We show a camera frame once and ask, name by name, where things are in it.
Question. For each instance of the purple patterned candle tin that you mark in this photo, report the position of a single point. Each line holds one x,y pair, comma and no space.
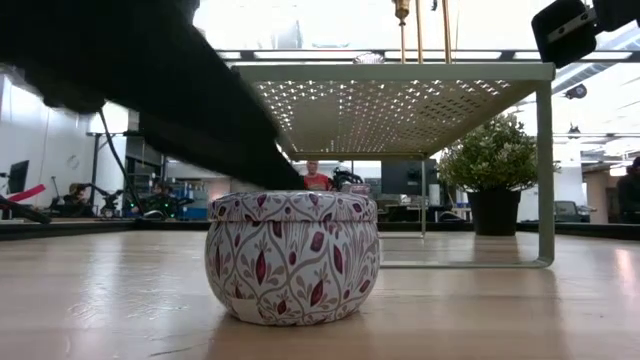
292,260

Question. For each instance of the potted green plant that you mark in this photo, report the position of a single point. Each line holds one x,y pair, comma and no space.
492,160

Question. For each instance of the black ceiling spotlight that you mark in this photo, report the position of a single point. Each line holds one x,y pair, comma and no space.
576,91

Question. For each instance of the short gold candlestick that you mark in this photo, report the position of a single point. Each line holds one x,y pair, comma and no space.
446,35

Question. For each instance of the overhead light bar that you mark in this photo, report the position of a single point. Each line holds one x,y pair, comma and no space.
325,55

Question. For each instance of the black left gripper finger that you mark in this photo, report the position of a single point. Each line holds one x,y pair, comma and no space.
225,160
175,75

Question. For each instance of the green perforated metal shelf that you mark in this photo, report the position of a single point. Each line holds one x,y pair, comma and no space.
400,72

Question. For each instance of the black aluminium table frame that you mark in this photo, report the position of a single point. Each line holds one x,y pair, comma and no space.
100,227

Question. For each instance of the medium gold candlestick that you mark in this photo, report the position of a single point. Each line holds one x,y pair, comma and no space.
419,35

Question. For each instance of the red padded bar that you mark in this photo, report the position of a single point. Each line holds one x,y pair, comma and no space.
30,191

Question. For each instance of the person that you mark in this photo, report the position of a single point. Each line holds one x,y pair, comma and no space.
316,181
160,195
630,195
76,196

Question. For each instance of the black computer monitor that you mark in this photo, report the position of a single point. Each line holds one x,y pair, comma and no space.
19,176

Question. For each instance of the blue storage bins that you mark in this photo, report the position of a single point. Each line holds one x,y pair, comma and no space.
197,210

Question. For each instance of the glowing ceiling lamp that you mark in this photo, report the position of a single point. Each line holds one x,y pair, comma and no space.
618,171

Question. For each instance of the black metal rack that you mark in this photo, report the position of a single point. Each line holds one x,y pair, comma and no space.
132,170

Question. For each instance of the background black robot arm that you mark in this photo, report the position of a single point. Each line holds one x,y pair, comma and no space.
346,177

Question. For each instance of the large black screen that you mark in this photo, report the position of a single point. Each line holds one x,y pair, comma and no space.
400,175

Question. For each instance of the grey office chair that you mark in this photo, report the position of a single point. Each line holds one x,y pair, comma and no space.
566,210

